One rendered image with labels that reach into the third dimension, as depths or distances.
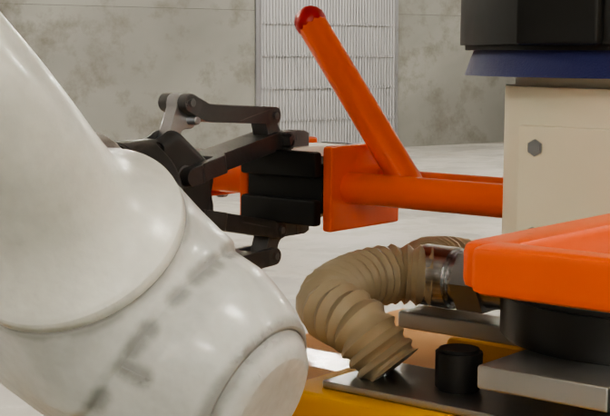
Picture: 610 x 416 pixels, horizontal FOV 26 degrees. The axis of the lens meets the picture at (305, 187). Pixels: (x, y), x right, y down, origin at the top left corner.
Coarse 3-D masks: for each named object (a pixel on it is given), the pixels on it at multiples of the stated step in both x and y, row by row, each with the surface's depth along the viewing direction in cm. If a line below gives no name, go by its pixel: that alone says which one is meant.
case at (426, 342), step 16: (416, 336) 104; (432, 336) 104; (448, 336) 104; (320, 352) 98; (336, 352) 98; (416, 352) 98; (432, 352) 98; (320, 368) 93; (336, 368) 93; (432, 368) 93
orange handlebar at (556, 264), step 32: (224, 192) 101; (352, 192) 90; (384, 192) 88; (416, 192) 87; (448, 192) 85; (480, 192) 84; (576, 224) 64; (608, 224) 65; (480, 256) 56; (512, 256) 55; (544, 256) 54; (576, 256) 54; (608, 256) 53; (480, 288) 56; (512, 288) 55; (544, 288) 54; (576, 288) 53; (608, 288) 52
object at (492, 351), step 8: (456, 336) 95; (472, 344) 94; (480, 344) 94; (488, 344) 93; (496, 344) 93; (504, 344) 93; (488, 352) 93; (496, 352) 93; (504, 352) 92; (512, 352) 92; (488, 360) 93
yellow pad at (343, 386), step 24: (456, 360) 77; (480, 360) 77; (312, 384) 81; (336, 384) 80; (360, 384) 79; (384, 384) 79; (408, 384) 79; (432, 384) 79; (456, 384) 77; (312, 408) 79; (336, 408) 78; (360, 408) 77; (384, 408) 76; (408, 408) 76; (432, 408) 75; (456, 408) 74; (480, 408) 74; (504, 408) 74; (528, 408) 74; (552, 408) 74; (576, 408) 74
